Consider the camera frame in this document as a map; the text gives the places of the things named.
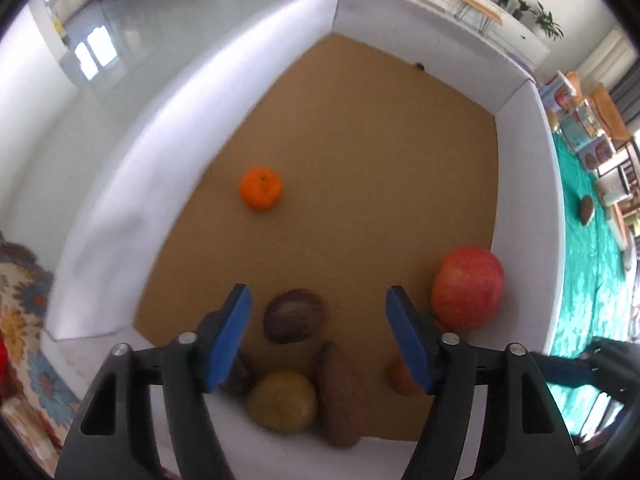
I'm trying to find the large red apple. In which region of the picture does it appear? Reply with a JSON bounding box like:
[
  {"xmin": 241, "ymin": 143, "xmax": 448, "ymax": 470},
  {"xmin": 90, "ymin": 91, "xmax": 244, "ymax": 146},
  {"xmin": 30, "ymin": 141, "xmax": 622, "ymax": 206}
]
[{"xmin": 431, "ymin": 246, "xmax": 506, "ymax": 332}]

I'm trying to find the dark brown lumpy fruit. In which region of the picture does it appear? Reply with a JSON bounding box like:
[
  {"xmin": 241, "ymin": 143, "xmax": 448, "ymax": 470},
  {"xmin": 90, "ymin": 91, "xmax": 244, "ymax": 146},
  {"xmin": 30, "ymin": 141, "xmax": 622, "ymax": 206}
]
[{"xmin": 220, "ymin": 351, "xmax": 255, "ymax": 398}]

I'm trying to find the orange tangerine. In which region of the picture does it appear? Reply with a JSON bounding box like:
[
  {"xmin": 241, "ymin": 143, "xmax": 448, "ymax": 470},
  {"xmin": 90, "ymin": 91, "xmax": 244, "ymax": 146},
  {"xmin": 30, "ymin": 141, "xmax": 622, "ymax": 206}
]
[
  {"xmin": 385, "ymin": 359, "xmax": 421, "ymax": 396},
  {"xmin": 239, "ymin": 167, "xmax": 283, "ymax": 211}
]

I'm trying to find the sweet potato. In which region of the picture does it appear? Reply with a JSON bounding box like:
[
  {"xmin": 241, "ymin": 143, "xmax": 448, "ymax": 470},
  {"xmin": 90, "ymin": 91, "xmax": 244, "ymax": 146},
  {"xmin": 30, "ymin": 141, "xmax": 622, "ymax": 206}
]
[
  {"xmin": 579, "ymin": 195, "xmax": 596, "ymax": 226},
  {"xmin": 314, "ymin": 341, "xmax": 368, "ymax": 448}
]

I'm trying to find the yellow green citrus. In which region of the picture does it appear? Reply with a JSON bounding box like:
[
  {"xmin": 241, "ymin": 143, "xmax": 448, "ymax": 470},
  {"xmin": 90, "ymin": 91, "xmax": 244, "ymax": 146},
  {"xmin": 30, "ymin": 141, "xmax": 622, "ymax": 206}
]
[{"xmin": 245, "ymin": 370, "xmax": 318, "ymax": 434}]

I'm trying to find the dark brown round fruit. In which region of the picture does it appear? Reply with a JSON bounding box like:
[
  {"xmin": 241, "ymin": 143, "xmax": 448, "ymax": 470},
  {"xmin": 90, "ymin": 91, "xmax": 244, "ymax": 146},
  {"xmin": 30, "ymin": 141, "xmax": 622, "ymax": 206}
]
[{"xmin": 262, "ymin": 289, "xmax": 328, "ymax": 344}]

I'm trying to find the green tablecloth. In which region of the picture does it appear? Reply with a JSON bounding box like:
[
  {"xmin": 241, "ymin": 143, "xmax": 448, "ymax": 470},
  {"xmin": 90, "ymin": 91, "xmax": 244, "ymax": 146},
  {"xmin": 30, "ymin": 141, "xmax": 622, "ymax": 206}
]
[{"xmin": 550, "ymin": 134, "xmax": 631, "ymax": 359}]

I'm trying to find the floral patterned cushion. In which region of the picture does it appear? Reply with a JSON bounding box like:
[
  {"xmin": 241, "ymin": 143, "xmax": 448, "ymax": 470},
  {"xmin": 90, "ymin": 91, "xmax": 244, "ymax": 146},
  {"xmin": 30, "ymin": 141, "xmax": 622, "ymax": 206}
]
[{"xmin": 1, "ymin": 240, "xmax": 80, "ymax": 479}]

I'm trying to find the black lidded glass jar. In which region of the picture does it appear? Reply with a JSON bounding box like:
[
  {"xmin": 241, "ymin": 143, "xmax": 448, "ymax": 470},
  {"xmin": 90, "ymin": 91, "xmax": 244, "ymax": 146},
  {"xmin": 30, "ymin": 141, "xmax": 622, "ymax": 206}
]
[{"xmin": 596, "ymin": 168, "xmax": 631, "ymax": 208}]

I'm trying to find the wooden chair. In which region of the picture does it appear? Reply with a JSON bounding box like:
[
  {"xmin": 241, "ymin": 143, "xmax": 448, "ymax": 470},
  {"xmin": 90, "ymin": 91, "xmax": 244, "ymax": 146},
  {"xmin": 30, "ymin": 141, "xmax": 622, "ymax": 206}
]
[{"xmin": 599, "ymin": 136, "xmax": 639, "ymax": 197}]

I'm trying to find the right red labelled can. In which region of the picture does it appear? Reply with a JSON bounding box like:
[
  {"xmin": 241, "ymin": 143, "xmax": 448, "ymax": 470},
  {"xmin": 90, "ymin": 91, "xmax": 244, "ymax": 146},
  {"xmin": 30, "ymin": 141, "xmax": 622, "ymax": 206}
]
[{"xmin": 578, "ymin": 134, "xmax": 616, "ymax": 172}]

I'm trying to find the red labelled can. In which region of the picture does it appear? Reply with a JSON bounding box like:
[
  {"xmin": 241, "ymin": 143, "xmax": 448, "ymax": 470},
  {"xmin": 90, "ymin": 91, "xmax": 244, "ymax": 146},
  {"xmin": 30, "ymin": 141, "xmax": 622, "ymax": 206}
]
[
  {"xmin": 538, "ymin": 72, "xmax": 577, "ymax": 113},
  {"xmin": 578, "ymin": 134, "xmax": 616, "ymax": 172}
]

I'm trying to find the clear glass jar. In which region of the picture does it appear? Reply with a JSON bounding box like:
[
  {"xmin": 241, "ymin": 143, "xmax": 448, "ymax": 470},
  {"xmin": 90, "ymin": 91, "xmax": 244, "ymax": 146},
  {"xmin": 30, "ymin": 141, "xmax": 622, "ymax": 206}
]
[{"xmin": 559, "ymin": 100, "xmax": 605, "ymax": 153}]

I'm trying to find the left red labelled can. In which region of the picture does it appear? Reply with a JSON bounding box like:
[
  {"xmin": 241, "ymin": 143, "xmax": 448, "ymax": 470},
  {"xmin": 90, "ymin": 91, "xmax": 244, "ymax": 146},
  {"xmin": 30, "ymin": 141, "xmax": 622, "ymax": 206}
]
[{"xmin": 538, "ymin": 72, "xmax": 577, "ymax": 113}]

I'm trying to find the white cardboard box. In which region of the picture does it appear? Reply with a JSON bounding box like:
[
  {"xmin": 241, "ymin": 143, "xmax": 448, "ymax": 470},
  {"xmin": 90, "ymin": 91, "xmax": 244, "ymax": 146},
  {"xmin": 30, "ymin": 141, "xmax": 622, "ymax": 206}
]
[{"xmin": 43, "ymin": 0, "xmax": 565, "ymax": 479}]

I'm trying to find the green potted plant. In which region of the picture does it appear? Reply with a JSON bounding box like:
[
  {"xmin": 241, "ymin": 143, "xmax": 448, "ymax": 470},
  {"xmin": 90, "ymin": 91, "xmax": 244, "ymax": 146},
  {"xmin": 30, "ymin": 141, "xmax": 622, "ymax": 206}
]
[{"xmin": 530, "ymin": 1, "xmax": 565, "ymax": 41}]

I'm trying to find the white tv cabinet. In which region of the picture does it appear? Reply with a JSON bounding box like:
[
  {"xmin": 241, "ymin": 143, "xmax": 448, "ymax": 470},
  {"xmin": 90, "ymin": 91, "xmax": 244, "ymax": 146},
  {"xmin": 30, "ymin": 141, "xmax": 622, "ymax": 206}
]
[{"xmin": 364, "ymin": 0, "xmax": 551, "ymax": 72}]

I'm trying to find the small wooden side table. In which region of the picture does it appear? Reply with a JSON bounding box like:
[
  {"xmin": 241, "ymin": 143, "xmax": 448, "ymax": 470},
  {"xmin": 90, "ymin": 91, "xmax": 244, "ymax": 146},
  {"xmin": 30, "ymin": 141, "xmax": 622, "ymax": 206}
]
[{"xmin": 454, "ymin": 0, "xmax": 503, "ymax": 36}]

